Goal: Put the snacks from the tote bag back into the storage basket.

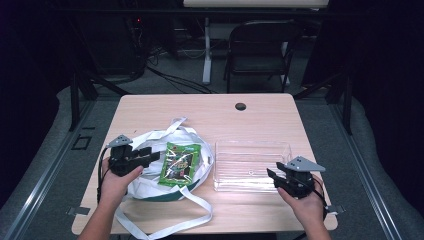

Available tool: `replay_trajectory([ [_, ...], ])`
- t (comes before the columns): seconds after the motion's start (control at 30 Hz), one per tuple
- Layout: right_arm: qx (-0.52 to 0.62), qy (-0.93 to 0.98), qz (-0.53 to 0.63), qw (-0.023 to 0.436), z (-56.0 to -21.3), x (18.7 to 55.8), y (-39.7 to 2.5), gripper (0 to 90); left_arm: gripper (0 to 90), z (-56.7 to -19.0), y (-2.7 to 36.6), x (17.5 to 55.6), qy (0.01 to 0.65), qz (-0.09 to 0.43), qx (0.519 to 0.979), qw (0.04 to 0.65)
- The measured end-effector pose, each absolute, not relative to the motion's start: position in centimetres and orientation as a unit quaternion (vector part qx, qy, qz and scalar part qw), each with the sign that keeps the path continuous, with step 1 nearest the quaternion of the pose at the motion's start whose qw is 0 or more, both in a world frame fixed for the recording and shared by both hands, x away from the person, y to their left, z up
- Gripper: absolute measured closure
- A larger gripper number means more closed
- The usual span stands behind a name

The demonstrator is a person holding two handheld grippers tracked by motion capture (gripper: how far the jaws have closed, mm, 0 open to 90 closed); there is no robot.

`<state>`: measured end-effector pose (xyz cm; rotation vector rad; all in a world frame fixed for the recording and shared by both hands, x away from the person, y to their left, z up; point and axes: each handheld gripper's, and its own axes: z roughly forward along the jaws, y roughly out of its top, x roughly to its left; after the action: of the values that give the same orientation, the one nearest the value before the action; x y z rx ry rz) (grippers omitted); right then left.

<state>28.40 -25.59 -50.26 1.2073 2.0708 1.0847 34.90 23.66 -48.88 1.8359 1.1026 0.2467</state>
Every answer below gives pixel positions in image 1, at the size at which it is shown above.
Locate grey tape tab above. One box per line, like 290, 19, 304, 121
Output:
67, 206, 92, 217
325, 204, 346, 215

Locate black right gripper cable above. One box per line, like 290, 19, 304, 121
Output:
301, 175, 330, 240

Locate green seaweed snack packet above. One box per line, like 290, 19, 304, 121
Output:
157, 142, 202, 187

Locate person's right hand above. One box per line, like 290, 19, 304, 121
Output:
277, 184, 326, 228

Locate white cloth tote bag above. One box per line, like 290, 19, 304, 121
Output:
114, 116, 215, 240

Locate black folding chair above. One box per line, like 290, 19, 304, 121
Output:
223, 20, 304, 95

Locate person's left hand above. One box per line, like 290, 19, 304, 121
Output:
99, 159, 145, 207

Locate white desk leg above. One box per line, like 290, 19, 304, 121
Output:
202, 16, 213, 85

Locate clear plastic tray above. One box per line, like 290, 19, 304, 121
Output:
212, 139, 293, 194

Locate black metal stand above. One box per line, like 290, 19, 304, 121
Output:
67, 64, 132, 133
293, 70, 354, 136

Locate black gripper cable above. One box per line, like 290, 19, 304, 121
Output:
96, 147, 112, 204
301, 175, 330, 240

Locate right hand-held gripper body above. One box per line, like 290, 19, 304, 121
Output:
274, 155, 326, 200

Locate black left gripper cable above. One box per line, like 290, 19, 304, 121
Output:
96, 147, 112, 204

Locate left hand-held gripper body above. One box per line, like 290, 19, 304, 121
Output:
106, 134, 144, 178

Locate aluminium floor rail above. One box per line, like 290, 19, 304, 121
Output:
327, 99, 405, 240
0, 99, 98, 240

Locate black floor cables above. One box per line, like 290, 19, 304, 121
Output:
145, 46, 218, 95

